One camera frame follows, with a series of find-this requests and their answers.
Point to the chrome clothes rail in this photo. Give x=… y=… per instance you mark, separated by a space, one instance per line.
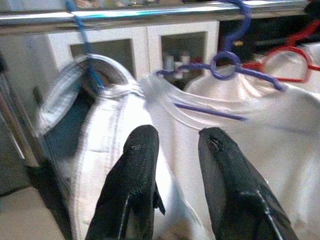
x=150 y=15

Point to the blue clothes hanger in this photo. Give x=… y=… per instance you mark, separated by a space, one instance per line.
x=80 y=23

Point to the white glass door cabinet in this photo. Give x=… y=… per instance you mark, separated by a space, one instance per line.
x=147 y=50

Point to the purple clothes hanger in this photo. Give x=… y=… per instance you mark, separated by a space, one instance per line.
x=249 y=17

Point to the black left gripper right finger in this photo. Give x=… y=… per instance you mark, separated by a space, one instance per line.
x=230 y=187

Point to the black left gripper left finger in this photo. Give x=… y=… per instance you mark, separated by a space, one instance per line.
x=135 y=175

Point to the white collared shirt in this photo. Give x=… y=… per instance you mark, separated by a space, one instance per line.
x=105 y=150
x=275 y=137

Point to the red clothes hanger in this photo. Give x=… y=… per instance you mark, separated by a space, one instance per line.
x=292 y=48

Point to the chrome rack upright pole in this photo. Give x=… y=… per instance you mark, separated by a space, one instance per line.
x=15 y=125

